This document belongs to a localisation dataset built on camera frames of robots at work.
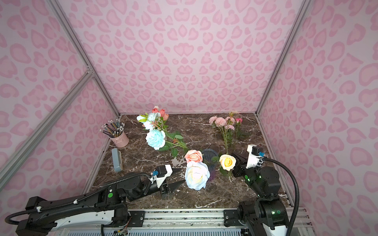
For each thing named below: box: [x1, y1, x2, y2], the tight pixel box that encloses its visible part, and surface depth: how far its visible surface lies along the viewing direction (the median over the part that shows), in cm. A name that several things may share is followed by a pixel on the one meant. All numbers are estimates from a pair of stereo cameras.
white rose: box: [185, 160, 211, 191], surface depth 46 cm
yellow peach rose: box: [219, 154, 237, 183], surface depth 48 cm
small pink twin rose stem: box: [208, 115, 228, 154], surface depth 106 cm
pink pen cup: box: [108, 130, 130, 148], surface depth 97 cm
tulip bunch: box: [136, 105, 169, 132], surface depth 53 cm
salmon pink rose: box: [185, 149, 203, 164], surface depth 49 cm
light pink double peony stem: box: [224, 116, 236, 154], surface depth 109 cm
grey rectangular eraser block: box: [111, 147, 124, 173], surface depth 92 cm
